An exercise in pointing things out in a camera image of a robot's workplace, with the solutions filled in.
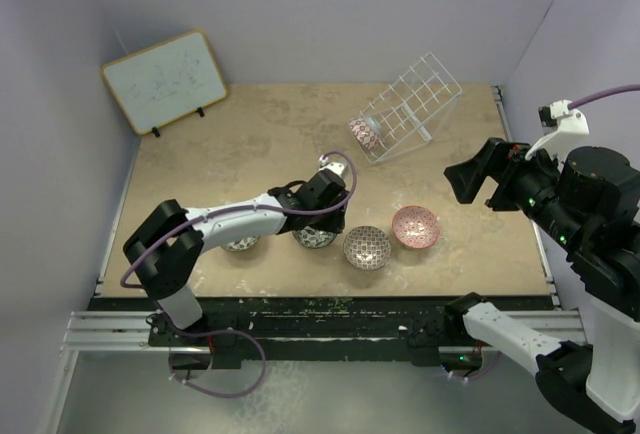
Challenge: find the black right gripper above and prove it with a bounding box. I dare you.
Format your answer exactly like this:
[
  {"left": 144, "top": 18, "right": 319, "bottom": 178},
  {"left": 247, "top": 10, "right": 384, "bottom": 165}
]
[{"left": 444, "top": 133, "right": 588, "bottom": 250}]

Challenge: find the grey leaf bowl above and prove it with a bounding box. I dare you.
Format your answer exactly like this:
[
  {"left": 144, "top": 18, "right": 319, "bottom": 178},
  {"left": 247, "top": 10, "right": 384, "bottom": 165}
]
[
  {"left": 292, "top": 226, "right": 337, "bottom": 249},
  {"left": 221, "top": 236, "right": 260, "bottom": 252}
]

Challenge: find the blue patterned bowl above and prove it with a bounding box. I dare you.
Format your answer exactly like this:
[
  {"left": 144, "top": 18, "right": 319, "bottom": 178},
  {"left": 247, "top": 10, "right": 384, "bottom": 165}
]
[{"left": 348, "top": 116, "right": 381, "bottom": 151}]

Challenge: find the white wire dish rack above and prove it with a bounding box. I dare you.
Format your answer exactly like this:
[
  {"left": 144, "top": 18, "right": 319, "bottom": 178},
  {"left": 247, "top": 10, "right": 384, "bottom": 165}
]
[{"left": 352, "top": 52, "right": 463, "bottom": 165}]

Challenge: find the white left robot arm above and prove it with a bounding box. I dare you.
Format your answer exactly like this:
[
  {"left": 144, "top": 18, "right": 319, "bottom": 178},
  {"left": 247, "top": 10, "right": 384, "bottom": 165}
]
[{"left": 123, "top": 162, "right": 350, "bottom": 346}]

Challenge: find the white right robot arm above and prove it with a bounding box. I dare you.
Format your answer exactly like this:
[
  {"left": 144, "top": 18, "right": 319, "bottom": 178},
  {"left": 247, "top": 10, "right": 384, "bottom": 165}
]
[{"left": 444, "top": 138, "right": 639, "bottom": 433}]

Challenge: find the red patterned bowl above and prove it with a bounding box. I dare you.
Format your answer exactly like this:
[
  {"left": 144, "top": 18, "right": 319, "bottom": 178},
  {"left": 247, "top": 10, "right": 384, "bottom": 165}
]
[{"left": 392, "top": 205, "right": 441, "bottom": 250}]

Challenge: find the brown patterned bowl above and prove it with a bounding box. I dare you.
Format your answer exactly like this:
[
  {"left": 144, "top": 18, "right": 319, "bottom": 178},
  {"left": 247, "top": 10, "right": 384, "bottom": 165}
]
[{"left": 343, "top": 226, "right": 392, "bottom": 271}]

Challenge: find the small framed whiteboard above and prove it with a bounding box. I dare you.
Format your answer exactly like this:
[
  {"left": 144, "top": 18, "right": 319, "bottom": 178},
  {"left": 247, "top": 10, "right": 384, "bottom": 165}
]
[{"left": 101, "top": 30, "right": 227, "bottom": 135}]

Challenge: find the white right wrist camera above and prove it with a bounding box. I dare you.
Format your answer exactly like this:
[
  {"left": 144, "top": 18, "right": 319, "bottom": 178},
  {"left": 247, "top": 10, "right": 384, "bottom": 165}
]
[{"left": 525, "top": 100, "right": 589, "bottom": 162}]

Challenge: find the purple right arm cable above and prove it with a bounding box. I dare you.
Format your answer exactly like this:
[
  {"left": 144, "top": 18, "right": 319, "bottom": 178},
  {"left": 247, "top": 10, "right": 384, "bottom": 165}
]
[{"left": 444, "top": 84, "right": 640, "bottom": 385}]

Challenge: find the black front mounting rail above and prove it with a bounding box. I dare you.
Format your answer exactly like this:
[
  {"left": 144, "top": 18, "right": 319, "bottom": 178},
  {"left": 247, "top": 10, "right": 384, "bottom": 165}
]
[{"left": 59, "top": 295, "right": 586, "bottom": 371}]

